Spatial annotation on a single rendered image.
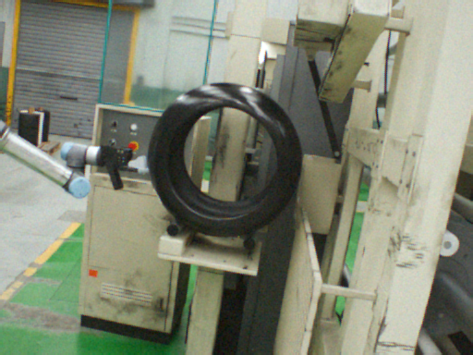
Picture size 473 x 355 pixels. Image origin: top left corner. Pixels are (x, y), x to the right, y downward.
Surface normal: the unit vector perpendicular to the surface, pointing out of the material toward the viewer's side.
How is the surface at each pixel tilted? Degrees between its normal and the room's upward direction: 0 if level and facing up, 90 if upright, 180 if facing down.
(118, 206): 90
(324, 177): 90
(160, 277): 90
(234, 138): 90
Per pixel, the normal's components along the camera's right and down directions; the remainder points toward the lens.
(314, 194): -0.11, 0.15
